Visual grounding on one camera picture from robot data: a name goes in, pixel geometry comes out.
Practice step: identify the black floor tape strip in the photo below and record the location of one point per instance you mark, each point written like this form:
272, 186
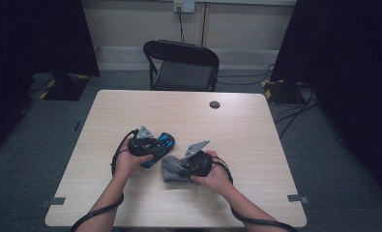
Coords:
77, 125

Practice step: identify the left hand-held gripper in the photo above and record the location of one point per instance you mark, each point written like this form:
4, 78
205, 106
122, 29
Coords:
140, 146

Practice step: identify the black stand base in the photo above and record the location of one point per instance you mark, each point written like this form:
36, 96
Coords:
282, 92
66, 87

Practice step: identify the thin wall conduit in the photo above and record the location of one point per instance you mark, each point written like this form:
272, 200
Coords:
204, 24

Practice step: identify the black folding chair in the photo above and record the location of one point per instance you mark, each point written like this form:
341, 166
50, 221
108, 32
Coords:
182, 75

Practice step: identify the person's right hand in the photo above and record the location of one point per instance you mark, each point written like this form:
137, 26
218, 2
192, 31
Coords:
217, 177

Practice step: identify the dark curtain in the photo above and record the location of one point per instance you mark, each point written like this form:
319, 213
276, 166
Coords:
349, 64
34, 38

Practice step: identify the blue black toy car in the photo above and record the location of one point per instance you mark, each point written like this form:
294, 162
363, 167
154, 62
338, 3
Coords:
163, 141

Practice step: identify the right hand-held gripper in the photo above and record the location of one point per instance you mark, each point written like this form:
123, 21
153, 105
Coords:
198, 162

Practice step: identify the white wall socket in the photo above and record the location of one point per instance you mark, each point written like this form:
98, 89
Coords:
184, 5

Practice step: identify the grey tape marker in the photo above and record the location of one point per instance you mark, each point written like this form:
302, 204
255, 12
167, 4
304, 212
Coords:
54, 201
296, 198

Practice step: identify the grey terry towel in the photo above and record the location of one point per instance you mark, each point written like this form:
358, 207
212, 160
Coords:
172, 169

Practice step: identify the person's left hand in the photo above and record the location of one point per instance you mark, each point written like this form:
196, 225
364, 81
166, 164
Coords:
125, 164

